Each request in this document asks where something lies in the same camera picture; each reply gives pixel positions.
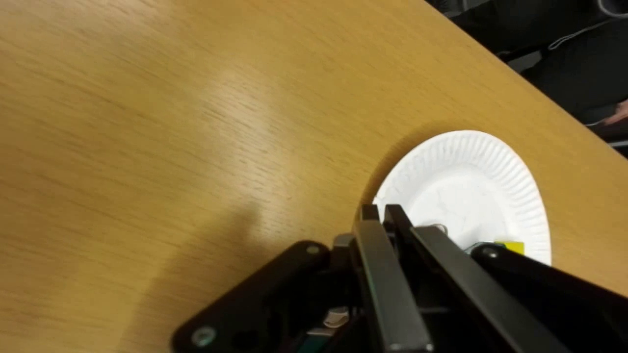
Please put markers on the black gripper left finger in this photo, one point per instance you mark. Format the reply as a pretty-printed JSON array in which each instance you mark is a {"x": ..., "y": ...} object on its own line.
[{"x": 385, "y": 286}]

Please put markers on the yellow block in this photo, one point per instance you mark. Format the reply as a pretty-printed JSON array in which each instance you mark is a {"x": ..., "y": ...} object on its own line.
[{"x": 513, "y": 247}]

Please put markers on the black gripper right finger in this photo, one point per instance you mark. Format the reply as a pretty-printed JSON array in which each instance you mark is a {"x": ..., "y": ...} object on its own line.
[{"x": 472, "y": 286}]

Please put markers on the white paper plate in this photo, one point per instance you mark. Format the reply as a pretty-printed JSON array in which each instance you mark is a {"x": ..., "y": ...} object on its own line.
[{"x": 472, "y": 182}]

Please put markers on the brown whitish object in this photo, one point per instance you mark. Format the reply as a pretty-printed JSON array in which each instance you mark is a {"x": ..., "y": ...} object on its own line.
[{"x": 336, "y": 317}]

